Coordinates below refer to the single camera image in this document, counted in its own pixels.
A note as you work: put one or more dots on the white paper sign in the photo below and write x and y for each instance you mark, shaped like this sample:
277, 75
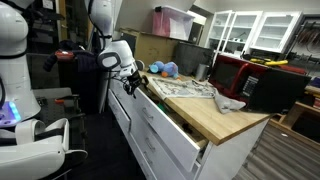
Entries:
47, 4

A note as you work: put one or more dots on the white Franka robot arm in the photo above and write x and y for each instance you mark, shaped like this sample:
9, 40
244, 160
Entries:
16, 83

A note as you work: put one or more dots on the yellow wooden post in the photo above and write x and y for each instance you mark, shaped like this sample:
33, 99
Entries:
62, 20

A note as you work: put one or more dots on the red and black microwave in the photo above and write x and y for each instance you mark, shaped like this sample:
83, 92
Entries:
266, 90

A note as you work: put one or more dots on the pink plastic storage bin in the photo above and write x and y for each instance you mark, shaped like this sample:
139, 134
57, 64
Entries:
166, 23

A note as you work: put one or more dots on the green plastic bottle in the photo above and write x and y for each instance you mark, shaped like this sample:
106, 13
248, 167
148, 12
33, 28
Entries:
162, 107

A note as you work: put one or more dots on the small black device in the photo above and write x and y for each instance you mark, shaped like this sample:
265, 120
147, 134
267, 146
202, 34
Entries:
140, 65

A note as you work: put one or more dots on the white cabinet with wooden countertop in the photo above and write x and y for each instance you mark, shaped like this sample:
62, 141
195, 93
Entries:
206, 116

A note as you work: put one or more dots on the perforated grey metal table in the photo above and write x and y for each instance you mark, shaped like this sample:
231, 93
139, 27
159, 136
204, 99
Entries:
53, 113

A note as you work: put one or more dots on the black flat panel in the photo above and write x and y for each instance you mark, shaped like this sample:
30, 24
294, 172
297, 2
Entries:
130, 37

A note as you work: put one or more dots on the wooden workbench frame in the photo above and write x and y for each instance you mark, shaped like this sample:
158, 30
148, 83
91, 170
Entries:
300, 106

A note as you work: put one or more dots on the dark grey fabric bin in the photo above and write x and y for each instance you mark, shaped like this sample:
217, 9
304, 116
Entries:
190, 58

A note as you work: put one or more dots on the dark jacket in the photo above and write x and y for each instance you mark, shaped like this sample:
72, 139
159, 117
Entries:
83, 61

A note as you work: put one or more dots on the red and black object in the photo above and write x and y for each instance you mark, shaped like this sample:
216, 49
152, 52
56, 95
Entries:
63, 55

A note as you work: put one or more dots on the black wall tool rack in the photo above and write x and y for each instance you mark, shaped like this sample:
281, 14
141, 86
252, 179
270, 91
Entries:
308, 36

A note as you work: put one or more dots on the red tool case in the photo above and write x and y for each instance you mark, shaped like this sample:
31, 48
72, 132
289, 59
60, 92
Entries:
293, 69

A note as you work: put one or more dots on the yellow hand tool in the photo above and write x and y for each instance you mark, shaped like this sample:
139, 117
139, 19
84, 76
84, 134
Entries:
275, 62

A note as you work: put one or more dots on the metal cup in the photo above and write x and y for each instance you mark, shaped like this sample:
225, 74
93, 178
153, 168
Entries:
201, 72

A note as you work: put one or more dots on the white glass door cabinet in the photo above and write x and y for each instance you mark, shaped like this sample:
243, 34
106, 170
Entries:
276, 31

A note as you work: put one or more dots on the brown cardboard box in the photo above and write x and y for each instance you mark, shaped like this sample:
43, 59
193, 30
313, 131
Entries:
153, 48

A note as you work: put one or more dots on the grey rag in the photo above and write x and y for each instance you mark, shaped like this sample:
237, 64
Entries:
226, 104

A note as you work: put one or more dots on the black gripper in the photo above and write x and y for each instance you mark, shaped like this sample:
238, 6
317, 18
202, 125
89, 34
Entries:
133, 81

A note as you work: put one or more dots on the patterned white cloth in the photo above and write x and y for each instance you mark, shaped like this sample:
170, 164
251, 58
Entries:
180, 88

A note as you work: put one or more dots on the blue plush toy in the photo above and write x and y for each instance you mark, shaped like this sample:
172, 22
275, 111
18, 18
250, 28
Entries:
170, 69

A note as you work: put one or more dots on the black stand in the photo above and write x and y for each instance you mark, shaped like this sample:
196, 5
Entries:
80, 90

